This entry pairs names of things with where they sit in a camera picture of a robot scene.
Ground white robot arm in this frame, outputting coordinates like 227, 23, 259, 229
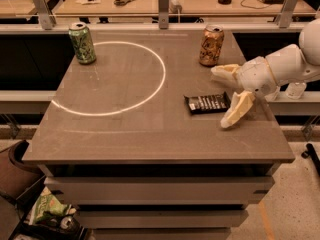
211, 19, 320, 128

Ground metal bracket middle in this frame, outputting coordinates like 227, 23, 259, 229
158, 0, 169, 29

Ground green chip bag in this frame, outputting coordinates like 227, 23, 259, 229
29, 187, 76, 225

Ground grey power strip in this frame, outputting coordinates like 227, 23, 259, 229
169, 0, 182, 14

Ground dark round chair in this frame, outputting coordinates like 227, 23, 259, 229
0, 140, 43, 204

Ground black handled scissors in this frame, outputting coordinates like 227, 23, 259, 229
113, 0, 136, 7

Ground clear sanitizer bottle right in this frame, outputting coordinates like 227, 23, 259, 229
285, 82, 307, 99

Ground metal bracket left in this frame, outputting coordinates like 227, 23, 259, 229
32, 0, 56, 30

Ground black cable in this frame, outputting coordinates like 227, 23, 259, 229
239, 0, 273, 10

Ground crushed can in bin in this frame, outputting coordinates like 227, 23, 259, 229
60, 216, 77, 231

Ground black chair base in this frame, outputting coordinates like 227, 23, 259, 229
301, 143, 320, 176

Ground grey drawer cabinet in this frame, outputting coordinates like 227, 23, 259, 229
38, 163, 281, 240

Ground clear sanitizer bottle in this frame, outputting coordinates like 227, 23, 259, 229
265, 86, 280, 102
285, 82, 307, 99

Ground green soda can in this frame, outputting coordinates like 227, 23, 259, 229
69, 22, 96, 65

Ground metal bracket right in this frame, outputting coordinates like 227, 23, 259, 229
275, 0, 298, 28

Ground clear sanitizer bottle left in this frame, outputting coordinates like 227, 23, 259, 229
265, 86, 280, 102

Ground orange soda can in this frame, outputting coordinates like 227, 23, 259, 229
199, 24, 224, 67

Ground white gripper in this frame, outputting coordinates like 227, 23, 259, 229
211, 56, 278, 128

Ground metal bracket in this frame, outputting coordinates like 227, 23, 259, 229
275, 0, 298, 28
32, 0, 56, 30
158, 0, 169, 29

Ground black storage bin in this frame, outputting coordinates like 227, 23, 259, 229
8, 176, 87, 240

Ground black rxbar chocolate wrapper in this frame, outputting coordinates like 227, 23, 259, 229
184, 92, 231, 114

